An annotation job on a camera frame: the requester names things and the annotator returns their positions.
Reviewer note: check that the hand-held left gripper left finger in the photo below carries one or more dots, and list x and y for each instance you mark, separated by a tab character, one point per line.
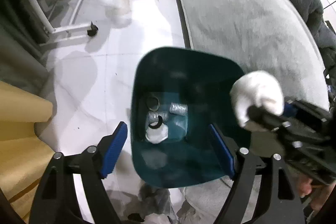
115	148

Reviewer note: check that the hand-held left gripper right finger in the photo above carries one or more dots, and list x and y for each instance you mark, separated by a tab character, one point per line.
223	150

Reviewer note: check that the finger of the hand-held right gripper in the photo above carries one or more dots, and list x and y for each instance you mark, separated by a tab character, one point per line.
262	115
290	108

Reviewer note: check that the white paper ball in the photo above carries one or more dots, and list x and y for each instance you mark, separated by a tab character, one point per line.
258	92
156	136

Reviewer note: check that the brown cardboard tape roll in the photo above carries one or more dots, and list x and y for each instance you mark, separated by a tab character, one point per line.
152	109

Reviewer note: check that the clear bubble wrap piece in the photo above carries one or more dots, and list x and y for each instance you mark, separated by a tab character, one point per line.
164	117
178	109

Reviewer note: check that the teal plastic bin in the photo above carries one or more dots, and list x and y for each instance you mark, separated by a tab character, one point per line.
189	74

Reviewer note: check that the person's right hand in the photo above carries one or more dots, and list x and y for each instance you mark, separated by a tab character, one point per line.
305	187

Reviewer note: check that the grey plastic bag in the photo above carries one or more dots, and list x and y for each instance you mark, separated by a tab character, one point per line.
155	200

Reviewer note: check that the yellow cloth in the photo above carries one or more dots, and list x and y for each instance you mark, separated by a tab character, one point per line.
18	134

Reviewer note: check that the white clothes rack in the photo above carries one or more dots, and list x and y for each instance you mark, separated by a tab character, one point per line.
68	29

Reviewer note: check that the grey hanging garment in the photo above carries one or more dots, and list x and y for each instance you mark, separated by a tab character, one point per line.
18	56

